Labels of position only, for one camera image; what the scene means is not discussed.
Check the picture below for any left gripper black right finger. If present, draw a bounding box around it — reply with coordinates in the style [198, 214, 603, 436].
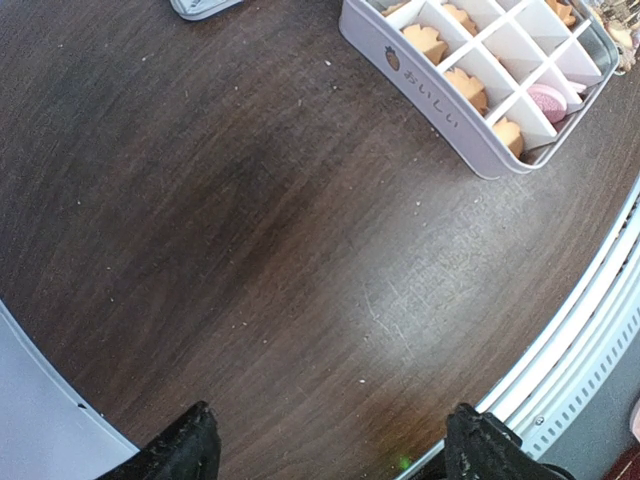
[444, 403, 570, 480]

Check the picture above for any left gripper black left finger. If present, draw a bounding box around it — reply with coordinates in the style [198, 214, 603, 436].
[100, 401, 221, 480]

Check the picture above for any silver tin lid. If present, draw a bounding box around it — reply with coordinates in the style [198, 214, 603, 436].
[170, 0, 242, 22]

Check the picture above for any pink tray with scraps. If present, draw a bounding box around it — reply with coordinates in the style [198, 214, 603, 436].
[629, 400, 640, 442]

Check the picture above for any pink sandwich cookie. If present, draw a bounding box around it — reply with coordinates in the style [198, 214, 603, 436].
[527, 84, 568, 124]

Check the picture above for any grey divided cookie tin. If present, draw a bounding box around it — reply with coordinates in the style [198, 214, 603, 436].
[339, 1, 619, 179]

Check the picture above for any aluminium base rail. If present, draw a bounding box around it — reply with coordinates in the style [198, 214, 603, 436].
[405, 189, 639, 479]

